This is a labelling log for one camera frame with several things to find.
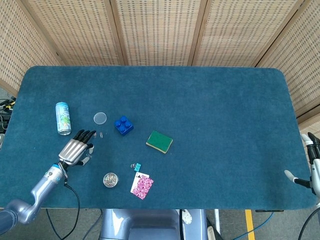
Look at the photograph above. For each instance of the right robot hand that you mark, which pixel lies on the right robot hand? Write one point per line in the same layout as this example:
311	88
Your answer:
316	175

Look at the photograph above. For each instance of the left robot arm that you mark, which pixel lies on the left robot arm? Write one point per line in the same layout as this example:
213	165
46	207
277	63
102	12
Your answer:
40	190

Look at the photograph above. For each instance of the pink patterned playing card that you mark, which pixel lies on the pink patterned playing card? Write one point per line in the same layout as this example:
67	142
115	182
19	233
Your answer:
142	188

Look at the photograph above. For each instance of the white power strip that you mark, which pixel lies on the white power strip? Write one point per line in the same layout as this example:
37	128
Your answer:
211	234

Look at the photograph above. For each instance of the blue felt table mat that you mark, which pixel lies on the blue felt table mat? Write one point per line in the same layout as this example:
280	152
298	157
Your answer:
200	112

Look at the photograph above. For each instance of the clear jar of paper clips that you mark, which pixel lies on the clear jar of paper clips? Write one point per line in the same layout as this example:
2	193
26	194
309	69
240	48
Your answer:
110	179

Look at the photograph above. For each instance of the green and yellow sponge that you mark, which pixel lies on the green and yellow sponge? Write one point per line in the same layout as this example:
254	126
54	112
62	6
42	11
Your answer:
159	142

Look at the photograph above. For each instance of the five of clubs card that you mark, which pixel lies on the five of clubs card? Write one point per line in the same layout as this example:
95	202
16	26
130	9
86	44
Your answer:
137	176

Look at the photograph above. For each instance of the white table leg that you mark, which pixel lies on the white table leg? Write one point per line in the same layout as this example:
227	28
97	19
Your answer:
217	220

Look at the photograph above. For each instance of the white perforated bracket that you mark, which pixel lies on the white perforated bracket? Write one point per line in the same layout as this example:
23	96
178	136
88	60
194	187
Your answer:
187	217

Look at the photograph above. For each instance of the blue toy building brick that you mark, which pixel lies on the blue toy building brick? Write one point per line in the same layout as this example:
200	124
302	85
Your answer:
123	126

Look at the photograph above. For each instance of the teal binder clip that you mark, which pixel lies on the teal binder clip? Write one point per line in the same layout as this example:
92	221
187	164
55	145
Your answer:
138	167

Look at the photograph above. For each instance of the yellow floor tape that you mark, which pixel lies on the yellow floor tape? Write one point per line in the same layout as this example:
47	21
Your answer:
250	225

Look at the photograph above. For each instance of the woven folding screen panel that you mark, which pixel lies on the woven folding screen panel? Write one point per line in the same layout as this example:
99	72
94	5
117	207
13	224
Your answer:
237	32
305	62
160	32
15	50
75	30

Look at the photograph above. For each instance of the silver blue robot base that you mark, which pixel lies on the silver blue robot base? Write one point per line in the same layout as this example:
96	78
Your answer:
150	222

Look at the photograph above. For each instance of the light blue drink can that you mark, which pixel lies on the light blue drink can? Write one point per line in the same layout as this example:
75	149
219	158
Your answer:
63	117

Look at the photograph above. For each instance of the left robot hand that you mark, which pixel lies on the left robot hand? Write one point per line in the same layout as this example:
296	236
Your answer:
72	151

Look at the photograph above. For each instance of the clear round plastic lid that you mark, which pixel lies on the clear round plastic lid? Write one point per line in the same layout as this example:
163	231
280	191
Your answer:
100	118

